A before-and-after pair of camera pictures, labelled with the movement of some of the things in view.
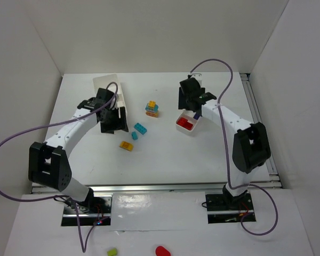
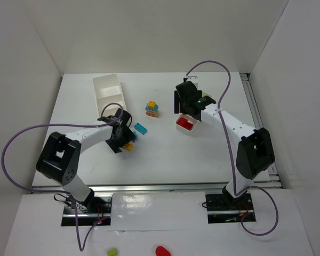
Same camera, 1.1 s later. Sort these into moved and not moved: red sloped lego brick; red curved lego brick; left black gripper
Moved: left black gripper
Not moved: red curved lego brick; red sloped lego brick
